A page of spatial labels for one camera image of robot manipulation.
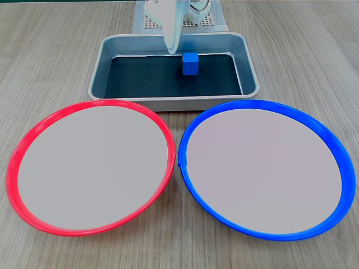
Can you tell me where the small blue cube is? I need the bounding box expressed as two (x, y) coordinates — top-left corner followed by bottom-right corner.
(182, 52), (199, 76)

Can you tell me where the steel tray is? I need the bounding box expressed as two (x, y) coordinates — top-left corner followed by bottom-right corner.
(87, 31), (261, 112)

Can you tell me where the black tray mat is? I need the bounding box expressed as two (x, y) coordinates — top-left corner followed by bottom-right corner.
(103, 53), (243, 99)

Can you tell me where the round plate with red rim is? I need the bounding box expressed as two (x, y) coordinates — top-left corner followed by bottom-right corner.
(5, 98), (177, 238)

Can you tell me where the round plate with blue rim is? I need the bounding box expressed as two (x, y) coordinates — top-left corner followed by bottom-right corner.
(178, 99), (356, 242)

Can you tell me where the pale perforated base plate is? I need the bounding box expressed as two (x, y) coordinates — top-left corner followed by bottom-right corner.
(144, 11), (217, 30)

